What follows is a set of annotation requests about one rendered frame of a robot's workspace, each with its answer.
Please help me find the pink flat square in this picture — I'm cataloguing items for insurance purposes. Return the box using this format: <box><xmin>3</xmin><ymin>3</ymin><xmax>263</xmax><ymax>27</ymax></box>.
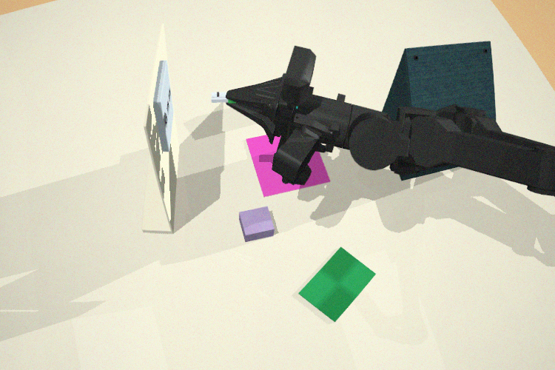
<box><xmin>246</xmin><ymin>135</ymin><xmax>330</xmax><ymax>197</ymax></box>

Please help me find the green flat rectangle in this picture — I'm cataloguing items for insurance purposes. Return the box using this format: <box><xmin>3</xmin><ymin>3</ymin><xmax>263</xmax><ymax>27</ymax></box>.
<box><xmin>298</xmin><ymin>247</ymin><xmax>376</xmax><ymax>322</ymax></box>

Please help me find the light purple block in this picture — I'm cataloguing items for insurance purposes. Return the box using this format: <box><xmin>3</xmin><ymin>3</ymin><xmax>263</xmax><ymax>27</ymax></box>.
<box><xmin>239</xmin><ymin>206</ymin><xmax>275</xmax><ymax>242</ymax></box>

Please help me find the cream panel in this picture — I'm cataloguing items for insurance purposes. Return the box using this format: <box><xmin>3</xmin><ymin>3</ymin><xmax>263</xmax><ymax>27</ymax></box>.
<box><xmin>142</xmin><ymin>24</ymin><xmax>179</xmax><ymax>234</ymax></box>

